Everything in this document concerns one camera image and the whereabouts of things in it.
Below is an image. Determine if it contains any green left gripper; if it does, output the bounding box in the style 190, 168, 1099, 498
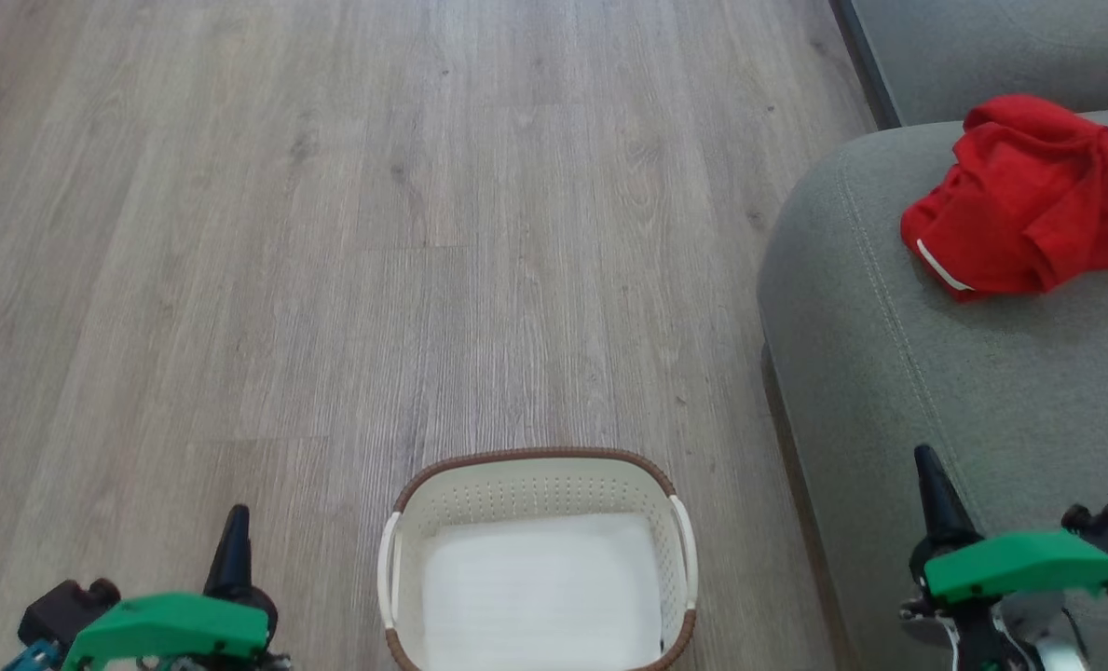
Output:
62, 504, 280, 671

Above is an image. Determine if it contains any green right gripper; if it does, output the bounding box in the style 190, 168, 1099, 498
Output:
908, 445, 1108, 608

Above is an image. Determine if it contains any red garment with white trim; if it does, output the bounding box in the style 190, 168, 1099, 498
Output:
900, 93, 1108, 302

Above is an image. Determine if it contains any cream laundry basket brown rim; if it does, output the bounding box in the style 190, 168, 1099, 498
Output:
376, 447, 700, 671

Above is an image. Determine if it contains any grey sofa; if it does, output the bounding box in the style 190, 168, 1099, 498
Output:
757, 107, 1108, 671

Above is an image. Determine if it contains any grey sofa base section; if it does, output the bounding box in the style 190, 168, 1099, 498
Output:
831, 0, 1108, 130

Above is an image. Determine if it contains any blue cable connector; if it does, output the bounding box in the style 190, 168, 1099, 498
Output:
1, 638, 53, 671

